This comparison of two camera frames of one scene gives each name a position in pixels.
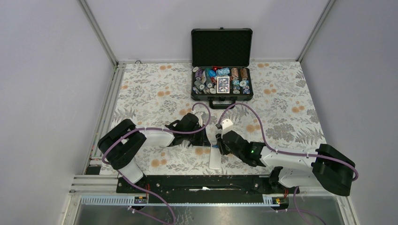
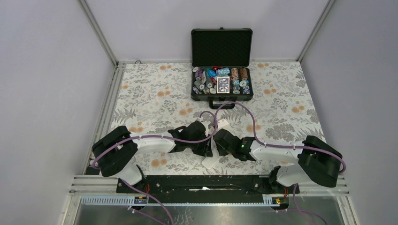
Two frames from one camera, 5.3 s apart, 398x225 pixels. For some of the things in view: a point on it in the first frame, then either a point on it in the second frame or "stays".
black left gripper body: [195, 138] → [200, 148]
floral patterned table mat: [280, 115] stays
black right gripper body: [224, 149] stays
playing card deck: [223, 85] stays
